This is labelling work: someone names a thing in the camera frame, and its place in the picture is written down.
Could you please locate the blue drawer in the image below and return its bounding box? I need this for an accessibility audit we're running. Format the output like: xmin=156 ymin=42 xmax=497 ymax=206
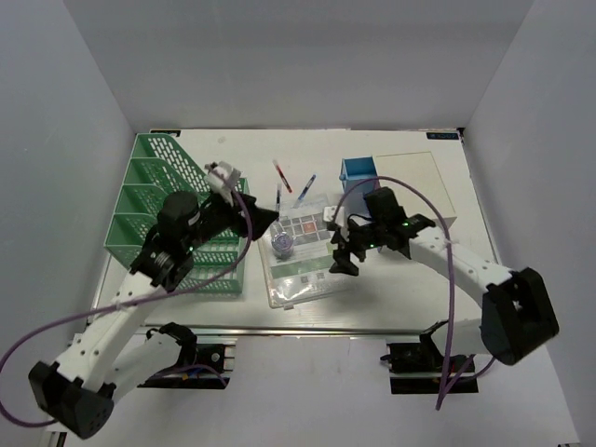
xmin=339 ymin=156 xmax=378 ymax=194

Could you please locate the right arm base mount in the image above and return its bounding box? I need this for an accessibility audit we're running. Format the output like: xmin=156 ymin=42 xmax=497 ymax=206
xmin=380 ymin=332 xmax=479 ymax=395

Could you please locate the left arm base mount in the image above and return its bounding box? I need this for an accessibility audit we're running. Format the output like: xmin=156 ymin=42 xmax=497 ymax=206
xmin=139 ymin=322 xmax=235 ymax=390

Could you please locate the metal table edge rail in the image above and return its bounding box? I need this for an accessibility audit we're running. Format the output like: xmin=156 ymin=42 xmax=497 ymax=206
xmin=139 ymin=324 xmax=439 ymax=337

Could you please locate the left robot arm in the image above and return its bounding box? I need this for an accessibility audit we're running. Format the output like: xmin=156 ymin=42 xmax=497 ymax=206
xmin=29 ymin=191 xmax=279 ymax=440

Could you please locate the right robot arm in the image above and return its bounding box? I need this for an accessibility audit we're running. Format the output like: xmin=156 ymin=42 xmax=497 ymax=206
xmin=323 ymin=187 xmax=560 ymax=372

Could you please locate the green mesh file organizer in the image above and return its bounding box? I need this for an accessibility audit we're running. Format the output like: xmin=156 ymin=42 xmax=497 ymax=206
xmin=104 ymin=133 xmax=246 ymax=294

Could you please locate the white drawer cabinet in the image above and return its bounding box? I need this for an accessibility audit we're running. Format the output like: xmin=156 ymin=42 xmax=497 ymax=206
xmin=373 ymin=152 xmax=457 ymax=227

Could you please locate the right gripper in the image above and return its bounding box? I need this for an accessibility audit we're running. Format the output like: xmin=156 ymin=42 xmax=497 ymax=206
xmin=329 ymin=219 xmax=386 ymax=277

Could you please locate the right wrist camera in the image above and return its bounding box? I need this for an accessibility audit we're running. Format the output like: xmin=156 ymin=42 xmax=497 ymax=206
xmin=323 ymin=206 xmax=345 ymax=226

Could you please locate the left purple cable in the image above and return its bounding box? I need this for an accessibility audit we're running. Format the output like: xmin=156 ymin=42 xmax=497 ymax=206
xmin=0 ymin=185 xmax=257 ymax=427

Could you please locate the purple tape roll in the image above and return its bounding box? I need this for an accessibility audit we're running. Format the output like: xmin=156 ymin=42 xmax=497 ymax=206
xmin=271 ymin=232 xmax=294 ymax=260

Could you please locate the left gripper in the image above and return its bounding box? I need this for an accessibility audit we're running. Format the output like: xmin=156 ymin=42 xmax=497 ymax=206
xmin=183 ymin=189 xmax=278 ymax=253

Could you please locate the clear plastic document pouch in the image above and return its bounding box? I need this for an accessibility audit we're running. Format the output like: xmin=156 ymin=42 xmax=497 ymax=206
xmin=258 ymin=194 xmax=353 ymax=309

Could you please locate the xdof label sticker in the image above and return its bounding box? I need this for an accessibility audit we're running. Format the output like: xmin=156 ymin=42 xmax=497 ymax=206
xmin=426 ymin=132 xmax=459 ymax=141

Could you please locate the red pen with cap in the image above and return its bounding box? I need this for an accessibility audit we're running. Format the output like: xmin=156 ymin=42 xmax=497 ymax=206
xmin=273 ymin=159 xmax=293 ymax=194

